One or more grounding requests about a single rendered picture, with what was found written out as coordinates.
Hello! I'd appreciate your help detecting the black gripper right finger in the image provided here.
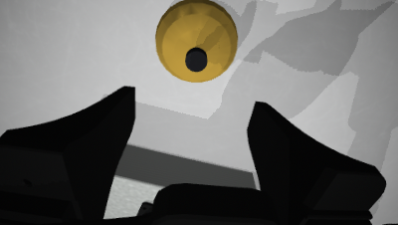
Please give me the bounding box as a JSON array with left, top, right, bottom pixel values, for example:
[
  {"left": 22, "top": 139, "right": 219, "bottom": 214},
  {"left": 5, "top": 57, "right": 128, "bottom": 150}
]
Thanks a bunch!
[{"left": 247, "top": 102, "right": 386, "bottom": 225}]

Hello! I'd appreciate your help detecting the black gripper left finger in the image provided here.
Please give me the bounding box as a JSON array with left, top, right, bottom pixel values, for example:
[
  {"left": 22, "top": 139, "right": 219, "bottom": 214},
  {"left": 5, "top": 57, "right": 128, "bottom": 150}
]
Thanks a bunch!
[{"left": 0, "top": 86, "right": 135, "bottom": 224}]

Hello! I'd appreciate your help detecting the brass dome bell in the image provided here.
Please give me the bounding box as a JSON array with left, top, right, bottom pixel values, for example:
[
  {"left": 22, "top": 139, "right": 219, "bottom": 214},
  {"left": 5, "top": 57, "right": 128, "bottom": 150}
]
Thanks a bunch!
[{"left": 155, "top": 0, "right": 238, "bottom": 83}]

